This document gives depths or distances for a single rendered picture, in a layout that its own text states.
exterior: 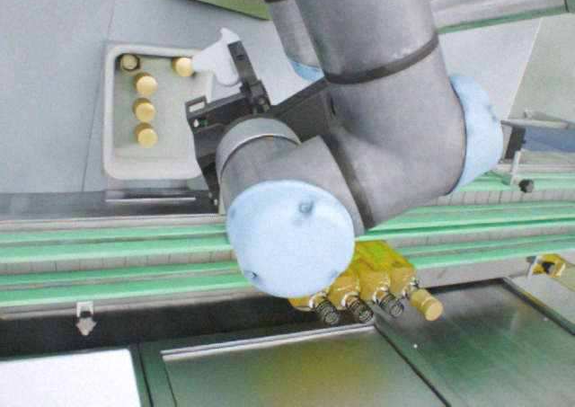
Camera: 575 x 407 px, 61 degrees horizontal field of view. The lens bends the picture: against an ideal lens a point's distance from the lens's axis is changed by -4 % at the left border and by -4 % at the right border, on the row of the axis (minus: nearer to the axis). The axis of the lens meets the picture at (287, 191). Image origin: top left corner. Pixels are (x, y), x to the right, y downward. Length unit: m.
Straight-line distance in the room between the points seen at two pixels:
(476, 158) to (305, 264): 0.13
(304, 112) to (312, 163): 0.16
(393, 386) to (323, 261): 0.58
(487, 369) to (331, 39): 0.85
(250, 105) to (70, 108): 0.52
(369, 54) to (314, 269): 0.13
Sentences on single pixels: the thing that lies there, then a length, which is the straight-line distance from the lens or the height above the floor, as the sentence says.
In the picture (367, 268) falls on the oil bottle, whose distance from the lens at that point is 0.87.
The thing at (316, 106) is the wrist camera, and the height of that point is 1.25.
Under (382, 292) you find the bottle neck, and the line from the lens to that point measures 0.84.
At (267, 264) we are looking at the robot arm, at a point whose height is 1.44.
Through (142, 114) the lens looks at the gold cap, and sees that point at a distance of 0.90.
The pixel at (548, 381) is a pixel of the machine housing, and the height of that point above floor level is 1.22.
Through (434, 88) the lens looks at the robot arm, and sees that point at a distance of 0.32.
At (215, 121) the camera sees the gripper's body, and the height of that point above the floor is 1.22.
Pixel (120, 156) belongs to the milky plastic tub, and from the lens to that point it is 0.96.
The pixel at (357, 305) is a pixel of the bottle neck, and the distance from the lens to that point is 0.80.
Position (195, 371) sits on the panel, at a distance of 0.84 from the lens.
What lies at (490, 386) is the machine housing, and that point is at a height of 1.20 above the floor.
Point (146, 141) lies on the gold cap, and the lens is 0.91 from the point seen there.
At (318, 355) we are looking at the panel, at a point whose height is 1.07.
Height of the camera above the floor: 1.68
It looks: 58 degrees down
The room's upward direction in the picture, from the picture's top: 133 degrees clockwise
